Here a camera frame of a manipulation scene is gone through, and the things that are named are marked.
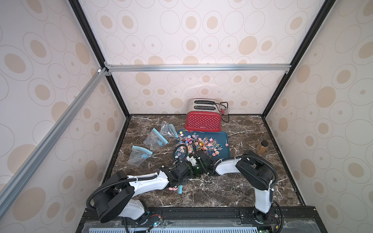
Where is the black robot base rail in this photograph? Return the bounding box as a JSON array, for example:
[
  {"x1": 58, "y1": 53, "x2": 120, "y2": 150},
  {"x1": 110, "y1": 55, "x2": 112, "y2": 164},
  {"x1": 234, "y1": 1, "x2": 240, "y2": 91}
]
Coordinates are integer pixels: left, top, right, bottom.
[{"x1": 77, "y1": 206, "x2": 327, "y2": 233}]

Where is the pile of loose candies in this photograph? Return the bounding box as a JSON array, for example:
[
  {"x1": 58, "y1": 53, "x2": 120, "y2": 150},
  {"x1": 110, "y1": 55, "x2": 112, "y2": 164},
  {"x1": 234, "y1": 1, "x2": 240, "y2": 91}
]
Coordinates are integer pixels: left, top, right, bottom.
[{"x1": 176, "y1": 130, "x2": 229, "y2": 159}]

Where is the red polka dot toaster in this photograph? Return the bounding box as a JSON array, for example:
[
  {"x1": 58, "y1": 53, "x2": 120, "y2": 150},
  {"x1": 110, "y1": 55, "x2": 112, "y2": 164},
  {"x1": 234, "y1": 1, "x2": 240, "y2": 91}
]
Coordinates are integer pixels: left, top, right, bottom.
[{"x1": 185, "y1": 99, "x2": 221, "y2": 132}]

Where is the horizontal aluminium frame bar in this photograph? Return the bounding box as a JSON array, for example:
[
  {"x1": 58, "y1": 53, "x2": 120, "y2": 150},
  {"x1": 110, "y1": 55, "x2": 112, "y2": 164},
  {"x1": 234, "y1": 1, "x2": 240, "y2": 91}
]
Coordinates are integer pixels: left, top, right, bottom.
[{"x1": 107, "y1": 64, "x2": 291, "y2": 72}]

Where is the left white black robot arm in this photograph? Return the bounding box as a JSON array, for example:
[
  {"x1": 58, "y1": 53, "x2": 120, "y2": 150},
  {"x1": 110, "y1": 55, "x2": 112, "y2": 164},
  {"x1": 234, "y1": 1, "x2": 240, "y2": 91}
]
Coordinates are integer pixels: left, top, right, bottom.
[{"x1": 86, "y1": 161, "x2": 193, "y2": 223}]

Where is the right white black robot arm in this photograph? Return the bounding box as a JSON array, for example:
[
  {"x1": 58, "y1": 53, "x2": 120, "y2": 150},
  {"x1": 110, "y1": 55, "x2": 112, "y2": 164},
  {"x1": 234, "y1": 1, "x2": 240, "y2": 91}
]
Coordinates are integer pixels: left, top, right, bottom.
[{"x1": 186, "y1": 150, "x2": 278, "y2": 223}]

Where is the left slanted aluminium frame bar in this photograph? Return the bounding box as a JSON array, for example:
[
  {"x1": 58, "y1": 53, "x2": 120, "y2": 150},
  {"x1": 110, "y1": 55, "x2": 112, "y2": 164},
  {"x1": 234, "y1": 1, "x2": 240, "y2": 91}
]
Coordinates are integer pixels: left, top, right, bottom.
[{"x1": 1, "y1": 67, "x2": 108, "y2": 217}]

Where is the candy ziploc bag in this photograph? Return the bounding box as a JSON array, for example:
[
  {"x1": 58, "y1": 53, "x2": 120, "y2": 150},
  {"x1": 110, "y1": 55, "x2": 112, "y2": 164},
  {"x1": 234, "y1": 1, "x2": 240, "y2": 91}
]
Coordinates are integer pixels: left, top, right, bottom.
[
  {"x1": 127, "y1": 146, "x2": 153, "y2": 168},
  {"x1": 169, "y1": 185, "x2": 183, "y2": 194},
  {"x1": 160, "y1": 121, "x2": 178, "y2": 138},
  {"x1": 143, "y1": 128, "x2": 169, "y2": 150}
]

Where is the teal rectangular tray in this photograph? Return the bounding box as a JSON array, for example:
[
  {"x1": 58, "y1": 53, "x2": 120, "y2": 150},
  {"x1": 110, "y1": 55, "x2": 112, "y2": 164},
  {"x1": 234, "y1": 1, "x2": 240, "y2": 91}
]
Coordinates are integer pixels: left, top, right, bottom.
[{"x1": 174, "y1": 129, "x2": 231, "y2": 161}]

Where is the brown bottle black cap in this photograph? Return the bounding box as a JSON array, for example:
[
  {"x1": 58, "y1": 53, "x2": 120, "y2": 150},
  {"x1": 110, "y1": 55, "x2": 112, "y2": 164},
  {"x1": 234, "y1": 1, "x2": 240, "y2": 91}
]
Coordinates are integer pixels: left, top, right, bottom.
[{"x1": 255, "y1": 140, "x2": 269, "y2": 154}]

